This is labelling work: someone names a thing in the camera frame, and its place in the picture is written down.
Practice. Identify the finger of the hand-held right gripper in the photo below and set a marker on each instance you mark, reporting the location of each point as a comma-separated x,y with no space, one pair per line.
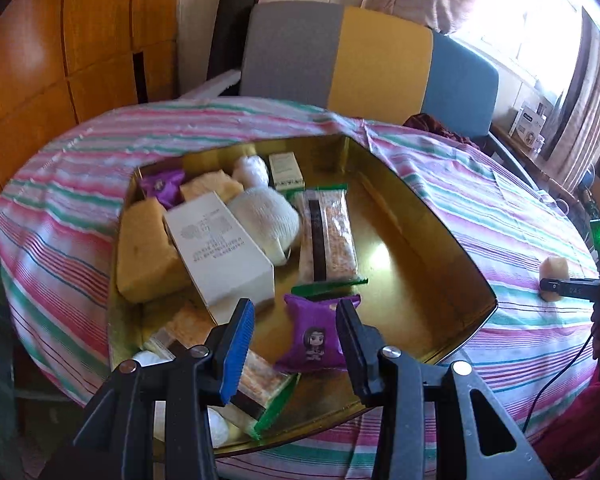
565,286

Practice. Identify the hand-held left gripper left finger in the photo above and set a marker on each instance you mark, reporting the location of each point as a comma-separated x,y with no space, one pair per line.
237,355

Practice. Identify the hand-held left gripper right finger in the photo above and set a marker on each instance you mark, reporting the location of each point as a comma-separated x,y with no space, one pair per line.
352,355

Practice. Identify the cream cake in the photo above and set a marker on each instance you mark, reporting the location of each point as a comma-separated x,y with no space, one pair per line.
554,267

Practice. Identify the nut bar packet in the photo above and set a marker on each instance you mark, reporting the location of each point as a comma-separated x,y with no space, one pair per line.
262,385
327,240

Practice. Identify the purple packet with cartoon figure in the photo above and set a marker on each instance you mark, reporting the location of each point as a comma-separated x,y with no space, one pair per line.
310,335

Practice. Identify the white roll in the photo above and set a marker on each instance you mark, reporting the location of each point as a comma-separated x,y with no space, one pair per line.
219,427

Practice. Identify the gold tin box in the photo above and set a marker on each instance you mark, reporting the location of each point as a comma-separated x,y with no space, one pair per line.
405,270

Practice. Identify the white cardboard box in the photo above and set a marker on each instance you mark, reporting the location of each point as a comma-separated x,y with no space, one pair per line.
220,255

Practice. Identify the white plastic-wrapped bundle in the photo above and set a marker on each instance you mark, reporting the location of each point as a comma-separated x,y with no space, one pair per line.
265,220

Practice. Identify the small yellow sponge cake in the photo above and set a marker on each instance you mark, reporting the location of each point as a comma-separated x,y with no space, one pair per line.
207,187

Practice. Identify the purple snack packet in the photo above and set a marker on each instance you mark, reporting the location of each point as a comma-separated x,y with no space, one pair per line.
161,186

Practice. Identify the small white green carton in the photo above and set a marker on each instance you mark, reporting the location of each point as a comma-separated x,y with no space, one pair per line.
285,170

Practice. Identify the wooden sideboard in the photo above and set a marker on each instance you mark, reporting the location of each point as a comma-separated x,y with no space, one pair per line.
540,160

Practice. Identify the person's red garment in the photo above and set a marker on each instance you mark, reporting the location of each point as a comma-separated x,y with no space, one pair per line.
585,425

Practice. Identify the white carton with blue label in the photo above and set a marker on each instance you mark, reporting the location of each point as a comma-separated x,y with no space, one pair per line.
527,125

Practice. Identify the brown patterned curtain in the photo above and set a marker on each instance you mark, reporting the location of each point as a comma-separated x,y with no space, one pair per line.
590,95

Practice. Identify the dark red cloth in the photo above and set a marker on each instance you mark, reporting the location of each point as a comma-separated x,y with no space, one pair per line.
435,127

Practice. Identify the striped tablecloth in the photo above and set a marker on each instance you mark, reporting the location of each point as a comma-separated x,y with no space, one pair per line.
65,200

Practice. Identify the bright window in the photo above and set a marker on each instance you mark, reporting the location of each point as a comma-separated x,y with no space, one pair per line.
525,30

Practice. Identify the grey yellow blue chair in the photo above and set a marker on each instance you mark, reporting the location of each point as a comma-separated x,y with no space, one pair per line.
380,55

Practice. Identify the black rolled mat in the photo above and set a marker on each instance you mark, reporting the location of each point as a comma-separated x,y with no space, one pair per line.
227,30

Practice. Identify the wooden wardrobe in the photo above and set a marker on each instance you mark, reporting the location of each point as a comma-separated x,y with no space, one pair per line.
55,50

